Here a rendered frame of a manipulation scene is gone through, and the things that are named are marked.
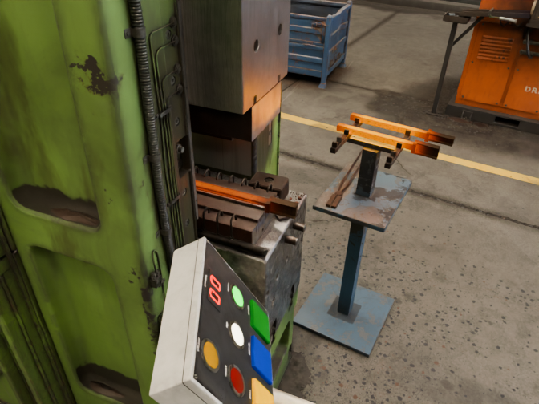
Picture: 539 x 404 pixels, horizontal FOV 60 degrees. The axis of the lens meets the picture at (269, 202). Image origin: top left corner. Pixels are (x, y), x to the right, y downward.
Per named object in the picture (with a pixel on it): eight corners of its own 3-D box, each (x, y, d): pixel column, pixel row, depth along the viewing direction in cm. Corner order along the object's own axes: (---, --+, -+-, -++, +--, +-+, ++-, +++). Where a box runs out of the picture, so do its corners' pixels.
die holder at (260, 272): (299, 284, 188) (307, 193, 162) (263, 357, 159) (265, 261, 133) (179, 248, 205) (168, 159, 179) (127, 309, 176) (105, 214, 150)
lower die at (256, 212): (276, 212, 153) (277, 190, 148) (251, 248, 138) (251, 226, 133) (166, 183, 165) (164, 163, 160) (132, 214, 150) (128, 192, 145)
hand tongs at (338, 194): (366, 143, 230) (366, 140, 229) (374, 144, 228) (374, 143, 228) (325, 206, 185) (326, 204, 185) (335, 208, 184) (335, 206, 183)
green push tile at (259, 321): (268, 317, 108) (252, 297, 105) (270, 344, 102) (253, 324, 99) (262, 319, 109) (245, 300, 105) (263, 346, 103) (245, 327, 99)
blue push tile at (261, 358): (271, 353, 101) (254, 334, 96) (273, 384, 94) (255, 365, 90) (263, 356, 101) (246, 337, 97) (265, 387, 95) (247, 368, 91)
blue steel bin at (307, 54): (347, 65, 544) (354, 0, 502) (325, 88, 484) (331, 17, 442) (254, 50, 582) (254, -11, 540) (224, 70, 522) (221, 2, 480)
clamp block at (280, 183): (289, 193, 162) (289, 177, 158) (280, 206, 156) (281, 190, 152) (257, 185, 166) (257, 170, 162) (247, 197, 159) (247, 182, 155)
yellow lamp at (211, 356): (225, 355, 81) (224, 339, 78) (212, 377, 77) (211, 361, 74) (209, 349, 81) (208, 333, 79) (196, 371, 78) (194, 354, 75)
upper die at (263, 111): (280, 112, 132) (281, 79, 127) (252, 142, 117) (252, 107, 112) (154, 88, 145) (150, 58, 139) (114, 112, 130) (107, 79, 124)
